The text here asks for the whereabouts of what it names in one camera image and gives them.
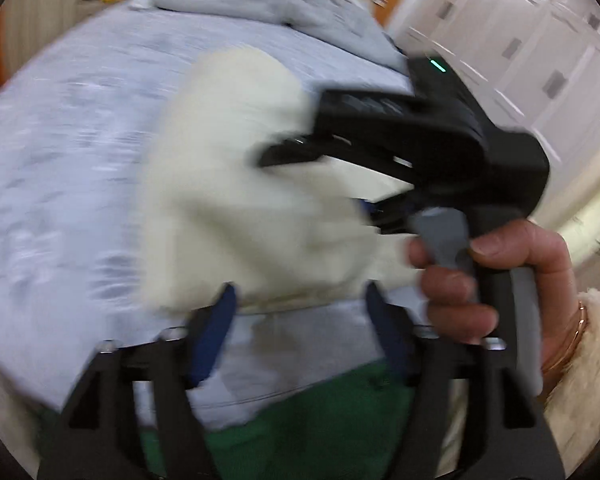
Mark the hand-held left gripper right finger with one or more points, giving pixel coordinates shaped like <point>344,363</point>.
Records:
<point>385,330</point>

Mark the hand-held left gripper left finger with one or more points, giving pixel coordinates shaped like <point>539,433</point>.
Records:
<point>212,332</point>

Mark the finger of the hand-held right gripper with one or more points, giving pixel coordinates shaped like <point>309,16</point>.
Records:
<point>290,152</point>
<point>387,215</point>

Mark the cream knit cardigan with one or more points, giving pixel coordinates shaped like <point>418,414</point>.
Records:
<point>220,185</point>

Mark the person's right forearm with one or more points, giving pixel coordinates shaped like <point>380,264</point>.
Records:
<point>590,385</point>

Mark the person's right hand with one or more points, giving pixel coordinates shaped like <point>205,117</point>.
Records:
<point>550,260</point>

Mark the green cloth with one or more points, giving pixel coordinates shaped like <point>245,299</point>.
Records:
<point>305,425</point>

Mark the white wardrobe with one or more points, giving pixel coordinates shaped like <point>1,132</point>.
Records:
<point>530,50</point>

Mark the grey duvet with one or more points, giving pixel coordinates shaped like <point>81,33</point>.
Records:
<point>260,0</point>

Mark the bed with butterfly sheet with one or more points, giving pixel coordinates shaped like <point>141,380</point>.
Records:
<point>55,160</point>

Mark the pale curtain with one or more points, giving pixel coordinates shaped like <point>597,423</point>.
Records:
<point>45,0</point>

